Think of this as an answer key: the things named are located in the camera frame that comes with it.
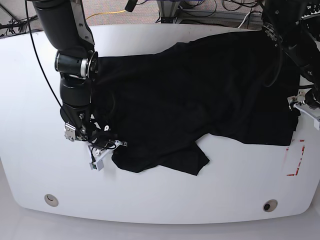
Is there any table cable grommet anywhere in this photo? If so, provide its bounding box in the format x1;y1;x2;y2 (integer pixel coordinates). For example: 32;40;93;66
44;194;59;207
262;199;278;213

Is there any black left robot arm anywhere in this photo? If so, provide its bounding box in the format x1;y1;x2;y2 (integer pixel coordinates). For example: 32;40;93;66
258;0;320;109

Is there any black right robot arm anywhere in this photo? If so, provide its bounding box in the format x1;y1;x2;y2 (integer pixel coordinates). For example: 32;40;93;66
31;0;116;150

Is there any grey aluminium frame stand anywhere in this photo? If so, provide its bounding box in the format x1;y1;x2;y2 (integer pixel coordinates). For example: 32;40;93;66
156;0;181;24

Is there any left table cable grommet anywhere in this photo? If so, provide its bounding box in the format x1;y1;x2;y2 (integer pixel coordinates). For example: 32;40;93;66
44;194;59;207

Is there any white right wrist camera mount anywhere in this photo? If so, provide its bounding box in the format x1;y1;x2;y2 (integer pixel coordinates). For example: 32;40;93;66
87;140;128;171

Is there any red tape rectangle marking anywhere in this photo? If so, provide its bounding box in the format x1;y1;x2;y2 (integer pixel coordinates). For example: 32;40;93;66
283;139;306;177

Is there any right table cable grommet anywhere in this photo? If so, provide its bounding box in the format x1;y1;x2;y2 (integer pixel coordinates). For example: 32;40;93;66
262;199;278;213

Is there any black T-shirt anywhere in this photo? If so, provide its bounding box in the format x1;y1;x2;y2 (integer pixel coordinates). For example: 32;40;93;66
92;31;300;175

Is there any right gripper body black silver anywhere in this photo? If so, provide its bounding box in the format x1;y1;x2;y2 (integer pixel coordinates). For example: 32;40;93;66
63;111;117;150

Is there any yellow cable on floor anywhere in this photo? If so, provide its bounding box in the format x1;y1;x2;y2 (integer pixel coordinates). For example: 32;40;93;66
86;9;126;20

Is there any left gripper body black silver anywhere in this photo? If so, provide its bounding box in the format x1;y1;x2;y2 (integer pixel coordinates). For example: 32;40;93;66
305;86;320;110

